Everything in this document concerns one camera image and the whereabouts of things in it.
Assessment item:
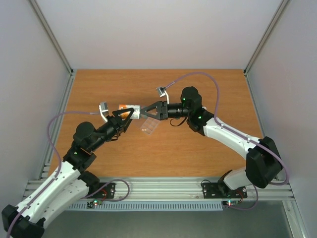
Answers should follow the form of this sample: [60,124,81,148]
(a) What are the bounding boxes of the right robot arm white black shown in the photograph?
[141,87,283,197]

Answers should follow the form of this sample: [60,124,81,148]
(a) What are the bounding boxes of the left small circuit board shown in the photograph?
[87,199,103,209]

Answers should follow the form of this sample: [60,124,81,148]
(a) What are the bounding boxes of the right aluminium corner post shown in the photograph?
[243,0,291,77]

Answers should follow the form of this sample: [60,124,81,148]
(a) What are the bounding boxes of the small circuit board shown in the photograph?
[222,199,242,207]
[87,199,103,209]

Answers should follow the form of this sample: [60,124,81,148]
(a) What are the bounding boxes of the grey slotted cable duct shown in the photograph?
[67,201,223,212]

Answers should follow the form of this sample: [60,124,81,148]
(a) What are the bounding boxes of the left aluminium corner post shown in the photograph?
[28,0,73,75]

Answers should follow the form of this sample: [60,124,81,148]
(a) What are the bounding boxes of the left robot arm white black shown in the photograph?
[1,108,134,238]

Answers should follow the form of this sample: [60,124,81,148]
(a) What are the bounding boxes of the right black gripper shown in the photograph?
[142,99,192,120]

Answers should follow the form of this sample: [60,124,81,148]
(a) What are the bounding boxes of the orange pill bottle grey cap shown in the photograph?
[118,104,145,119]

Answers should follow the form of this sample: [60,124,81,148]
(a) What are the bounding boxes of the clear plastic pill organizer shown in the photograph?
[136,119,160,135]

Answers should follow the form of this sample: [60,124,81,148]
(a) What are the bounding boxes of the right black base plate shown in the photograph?
[201,180,248,200]

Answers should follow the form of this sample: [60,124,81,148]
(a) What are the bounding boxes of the right small circuit board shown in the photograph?
[222,199,242,207]

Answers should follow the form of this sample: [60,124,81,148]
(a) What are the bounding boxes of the aluminium front frame rail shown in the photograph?
[22,176,295,200]

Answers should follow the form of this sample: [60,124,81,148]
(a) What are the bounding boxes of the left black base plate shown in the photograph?
[92,182,116,200]

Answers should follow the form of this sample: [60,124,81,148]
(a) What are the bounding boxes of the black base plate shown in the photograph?
[201,180,248,200]
[92,182,116,200]

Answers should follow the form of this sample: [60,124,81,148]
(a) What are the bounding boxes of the aluminium corner post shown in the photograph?
[243,0,291,77]
[28,0,73,75]

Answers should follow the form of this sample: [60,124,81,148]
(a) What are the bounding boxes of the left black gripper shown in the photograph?
[90,109,135,152]

